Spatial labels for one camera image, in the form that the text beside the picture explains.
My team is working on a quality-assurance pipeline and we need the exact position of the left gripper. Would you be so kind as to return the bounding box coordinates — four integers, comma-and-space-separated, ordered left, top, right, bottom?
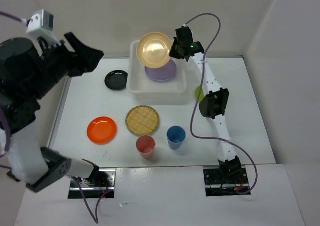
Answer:
27, 31, 106, 100

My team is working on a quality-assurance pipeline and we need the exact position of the purple plate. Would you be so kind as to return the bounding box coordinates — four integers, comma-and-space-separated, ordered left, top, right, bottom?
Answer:
144, 59, 177, 82

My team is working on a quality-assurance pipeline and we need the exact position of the beige plate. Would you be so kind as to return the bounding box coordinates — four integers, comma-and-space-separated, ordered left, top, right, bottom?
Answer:
136, 32, 173, 69

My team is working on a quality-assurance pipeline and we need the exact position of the orange plate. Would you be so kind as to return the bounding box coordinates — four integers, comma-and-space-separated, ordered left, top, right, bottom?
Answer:
86, 116, 117, 144

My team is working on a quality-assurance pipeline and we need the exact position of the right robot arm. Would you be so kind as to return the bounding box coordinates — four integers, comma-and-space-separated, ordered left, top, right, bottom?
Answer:
169, 26, 242, 184

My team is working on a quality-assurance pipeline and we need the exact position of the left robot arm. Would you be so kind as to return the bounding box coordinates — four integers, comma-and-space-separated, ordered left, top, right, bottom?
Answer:
0, 32, 104, 193

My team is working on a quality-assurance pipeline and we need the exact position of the white plastic bin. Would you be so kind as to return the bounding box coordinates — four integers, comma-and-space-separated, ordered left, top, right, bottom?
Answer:
126, 40, 187, 104

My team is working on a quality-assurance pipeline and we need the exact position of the black plate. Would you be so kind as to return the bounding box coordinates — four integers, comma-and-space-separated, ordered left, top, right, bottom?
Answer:
104, 70, 128, 91

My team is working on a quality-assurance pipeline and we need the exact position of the green plate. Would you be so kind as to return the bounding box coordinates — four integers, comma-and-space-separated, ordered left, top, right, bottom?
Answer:
194, 85, 204, 103

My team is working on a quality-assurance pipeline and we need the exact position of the round bamboo mat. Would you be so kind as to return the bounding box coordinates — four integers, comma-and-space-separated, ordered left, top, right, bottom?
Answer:
125, 105, 160, 136

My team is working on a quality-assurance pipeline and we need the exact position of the blue cup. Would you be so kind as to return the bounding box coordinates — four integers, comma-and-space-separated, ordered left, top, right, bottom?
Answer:
166, 126, 187, 150

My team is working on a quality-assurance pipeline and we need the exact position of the pink cup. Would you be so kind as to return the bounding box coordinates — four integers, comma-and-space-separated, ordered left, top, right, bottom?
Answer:
136, 135, 156, 159

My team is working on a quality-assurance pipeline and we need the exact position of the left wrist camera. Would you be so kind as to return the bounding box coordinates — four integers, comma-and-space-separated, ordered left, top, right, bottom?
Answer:
26, 9, 61, 46

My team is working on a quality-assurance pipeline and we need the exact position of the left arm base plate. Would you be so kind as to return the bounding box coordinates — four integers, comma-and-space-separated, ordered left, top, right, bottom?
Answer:
68, 168, 117, 199

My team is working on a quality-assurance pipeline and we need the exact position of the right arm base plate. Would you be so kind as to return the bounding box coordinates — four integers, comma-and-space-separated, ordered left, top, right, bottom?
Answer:
203, 167, 250, 197

